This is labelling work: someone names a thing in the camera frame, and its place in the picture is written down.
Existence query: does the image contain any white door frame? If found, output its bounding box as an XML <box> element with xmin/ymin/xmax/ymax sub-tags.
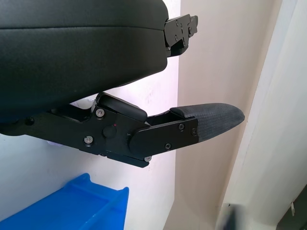
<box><xmin>220</xmin><ymin>0</ymin><xmax>307</xmax><ymax>230</ymax></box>

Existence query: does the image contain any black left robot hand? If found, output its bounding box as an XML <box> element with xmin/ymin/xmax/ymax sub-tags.
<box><xmin>0</xmin><ymin>0</ymin><xmax>245</xmax><ymax>168</ymax></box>

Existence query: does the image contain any blue plastic tray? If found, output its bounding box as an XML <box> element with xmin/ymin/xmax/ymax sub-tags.
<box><xmin>0</xmin><ymin>172</ymin><xmax>130</xmax><ymax>230</ymax></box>

